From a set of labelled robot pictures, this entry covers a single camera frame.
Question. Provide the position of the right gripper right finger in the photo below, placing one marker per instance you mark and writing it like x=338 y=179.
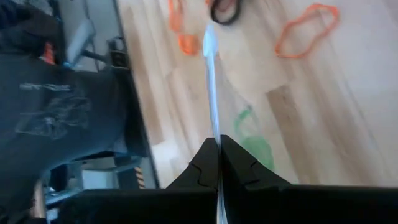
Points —
x=239 y=174

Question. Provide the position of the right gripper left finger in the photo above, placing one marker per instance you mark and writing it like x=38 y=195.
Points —
x=199 y=177

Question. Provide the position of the green rubber band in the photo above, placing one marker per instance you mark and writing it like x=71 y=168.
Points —
x=241 y=119
x=258 y=149

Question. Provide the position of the clear plastic zip bag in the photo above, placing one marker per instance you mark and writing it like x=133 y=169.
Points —
x=211 y=77

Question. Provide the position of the small looped orange rubber band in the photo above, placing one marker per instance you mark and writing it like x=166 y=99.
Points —
x=188 y=45

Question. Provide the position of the wide black rubber band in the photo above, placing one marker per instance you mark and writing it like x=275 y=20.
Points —
x=227 y=21

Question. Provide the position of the long orange rubber band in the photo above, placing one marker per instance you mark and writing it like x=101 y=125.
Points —
x=175 y=15

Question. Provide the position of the person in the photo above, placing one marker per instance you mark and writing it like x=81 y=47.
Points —
x=46 y=124

